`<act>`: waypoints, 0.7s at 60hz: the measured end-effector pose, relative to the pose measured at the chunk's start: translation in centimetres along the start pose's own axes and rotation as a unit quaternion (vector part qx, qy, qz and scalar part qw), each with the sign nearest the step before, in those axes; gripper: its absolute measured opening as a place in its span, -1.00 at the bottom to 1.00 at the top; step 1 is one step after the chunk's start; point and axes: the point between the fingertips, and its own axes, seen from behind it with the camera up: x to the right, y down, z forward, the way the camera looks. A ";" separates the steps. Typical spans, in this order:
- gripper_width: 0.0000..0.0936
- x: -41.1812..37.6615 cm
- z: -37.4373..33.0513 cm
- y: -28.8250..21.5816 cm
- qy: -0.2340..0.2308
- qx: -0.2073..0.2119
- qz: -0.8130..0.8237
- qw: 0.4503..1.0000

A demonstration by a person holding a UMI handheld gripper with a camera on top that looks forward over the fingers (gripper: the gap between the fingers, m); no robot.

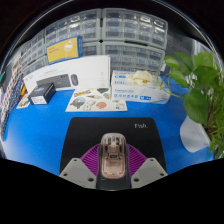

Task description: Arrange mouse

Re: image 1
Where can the black mouse pad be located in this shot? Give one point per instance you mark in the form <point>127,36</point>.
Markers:
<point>86,133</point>

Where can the yellow and blue box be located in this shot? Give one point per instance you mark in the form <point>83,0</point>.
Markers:
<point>63,50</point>

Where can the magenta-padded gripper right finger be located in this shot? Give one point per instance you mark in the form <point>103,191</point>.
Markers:
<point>150,171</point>

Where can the colourful cartoon sticker sheet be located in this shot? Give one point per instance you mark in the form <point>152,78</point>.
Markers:
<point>96,101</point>

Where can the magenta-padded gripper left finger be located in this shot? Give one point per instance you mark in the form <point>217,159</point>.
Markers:
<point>76,171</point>

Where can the white plant pot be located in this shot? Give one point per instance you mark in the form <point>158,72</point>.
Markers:
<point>193,135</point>

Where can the green leafy plant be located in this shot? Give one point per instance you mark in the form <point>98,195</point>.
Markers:
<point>200,103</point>

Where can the colourful food sticker sheet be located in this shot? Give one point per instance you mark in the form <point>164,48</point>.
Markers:
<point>23,101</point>

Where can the small black cardboard box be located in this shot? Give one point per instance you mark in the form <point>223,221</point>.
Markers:
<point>41,95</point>

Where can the red white plaid cloth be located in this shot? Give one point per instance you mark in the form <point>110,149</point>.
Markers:
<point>10,86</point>

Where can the long white keyboard box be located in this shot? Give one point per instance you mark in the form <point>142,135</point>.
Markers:
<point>90,71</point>

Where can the white blue glove box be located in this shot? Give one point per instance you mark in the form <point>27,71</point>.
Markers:
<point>140,91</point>

